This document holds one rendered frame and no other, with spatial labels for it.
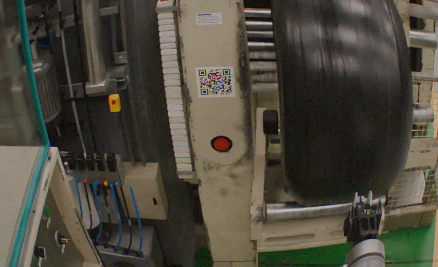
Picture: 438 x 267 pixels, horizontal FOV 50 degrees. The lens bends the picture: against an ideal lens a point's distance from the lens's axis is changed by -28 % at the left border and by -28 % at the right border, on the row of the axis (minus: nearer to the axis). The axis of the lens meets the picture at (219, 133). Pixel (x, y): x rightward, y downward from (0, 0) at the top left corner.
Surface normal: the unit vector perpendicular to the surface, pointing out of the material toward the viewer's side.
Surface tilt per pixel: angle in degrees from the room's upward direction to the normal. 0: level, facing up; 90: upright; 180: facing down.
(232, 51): 90
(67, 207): 90
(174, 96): 90
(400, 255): 0
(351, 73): 56
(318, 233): 90
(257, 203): 0
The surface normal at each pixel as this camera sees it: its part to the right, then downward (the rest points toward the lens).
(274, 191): -0.07, -0.78
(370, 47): -0.11, -0.11
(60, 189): -0.07, 0.63
